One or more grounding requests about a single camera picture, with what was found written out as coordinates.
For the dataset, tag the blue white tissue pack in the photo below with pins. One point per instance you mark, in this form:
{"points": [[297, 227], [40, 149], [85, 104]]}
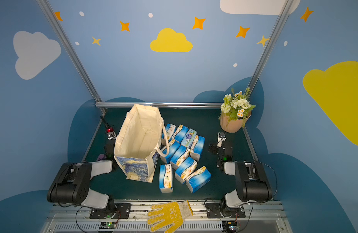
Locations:
{"points": [[170, 130], [166, 178], [197, 147], [180, 133], [169, 150], [198, 179], [181, 154], [185, 169]]}

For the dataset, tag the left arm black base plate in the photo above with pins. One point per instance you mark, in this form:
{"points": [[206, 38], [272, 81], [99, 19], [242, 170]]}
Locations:
{"points": [[118, 211]]}

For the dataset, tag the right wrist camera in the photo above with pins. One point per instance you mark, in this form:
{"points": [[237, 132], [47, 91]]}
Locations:
{"points": [[221, 139]]}

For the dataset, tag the yellow knit work glove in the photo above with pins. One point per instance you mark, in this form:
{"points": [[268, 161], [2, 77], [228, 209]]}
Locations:
{"points": [[171, 215]]}

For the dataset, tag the right green circuit board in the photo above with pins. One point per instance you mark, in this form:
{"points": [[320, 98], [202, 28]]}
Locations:
{"points": [[229, 227]]}

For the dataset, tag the purple pink spatula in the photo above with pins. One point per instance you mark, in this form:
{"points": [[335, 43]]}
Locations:
{"points": [[101, 157]]}

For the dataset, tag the flower pot with white flowers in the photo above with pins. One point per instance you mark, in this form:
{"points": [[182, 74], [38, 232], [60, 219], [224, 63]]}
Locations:
{"points": [[235, 110]]}

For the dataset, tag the aluminium rail front frame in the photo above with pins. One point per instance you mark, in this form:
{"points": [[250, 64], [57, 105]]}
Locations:
{"points": [[260, 218]]}

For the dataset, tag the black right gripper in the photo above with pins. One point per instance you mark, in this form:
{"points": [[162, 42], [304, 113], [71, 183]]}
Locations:
{"points": [[223, 148]]}

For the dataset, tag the green circuit board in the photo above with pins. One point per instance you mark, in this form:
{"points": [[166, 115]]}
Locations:
{"points": [[229, 227], [108, 225]]}

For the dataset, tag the teal cartoon tissue pack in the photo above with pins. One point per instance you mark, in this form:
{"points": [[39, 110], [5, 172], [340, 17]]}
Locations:
{"points": [[189, 138]]}

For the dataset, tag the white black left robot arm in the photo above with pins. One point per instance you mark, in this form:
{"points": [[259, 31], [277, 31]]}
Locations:
{"points": [[71, 185]]}

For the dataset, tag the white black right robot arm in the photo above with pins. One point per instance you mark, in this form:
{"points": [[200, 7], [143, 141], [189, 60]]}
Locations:
{"points": [[251, 182]]}

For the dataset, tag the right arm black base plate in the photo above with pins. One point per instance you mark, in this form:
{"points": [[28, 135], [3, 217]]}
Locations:
{"points": [[218, 210]]}

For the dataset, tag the left green circuit board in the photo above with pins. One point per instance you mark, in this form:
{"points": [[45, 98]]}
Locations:
{"points": [[108, 225]]}

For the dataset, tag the cream canvas tote bag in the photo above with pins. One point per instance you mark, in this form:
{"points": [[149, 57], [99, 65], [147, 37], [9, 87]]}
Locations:
{"points": [[138, 143]]}

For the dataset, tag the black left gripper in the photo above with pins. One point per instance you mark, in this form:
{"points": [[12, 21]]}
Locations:
{"points": [[109, 144]]}

